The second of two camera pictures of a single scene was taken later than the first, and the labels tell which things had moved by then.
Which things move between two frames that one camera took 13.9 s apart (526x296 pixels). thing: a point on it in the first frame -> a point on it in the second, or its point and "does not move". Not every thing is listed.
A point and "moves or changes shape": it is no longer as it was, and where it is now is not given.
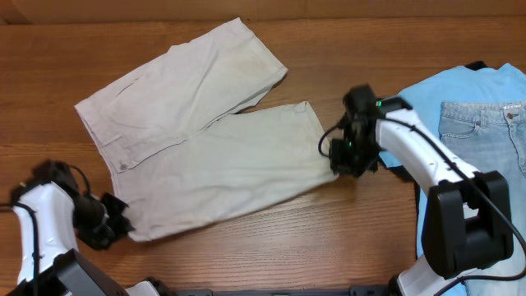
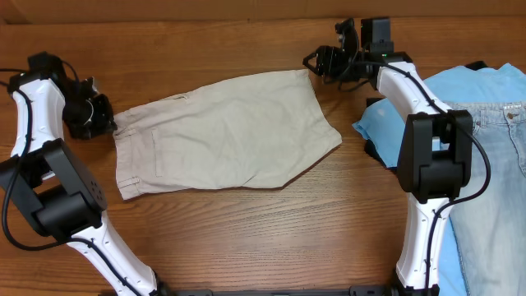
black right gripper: x=343 y=159 -> x=321 y=62
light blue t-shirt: x=423 y=94 does not move
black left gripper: x=113 y=215 -> x=97 y=117
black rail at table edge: x=205 y=291 does not move
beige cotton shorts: x=181 y=141 moves or changes shape
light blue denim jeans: x=490 y=136 does not move
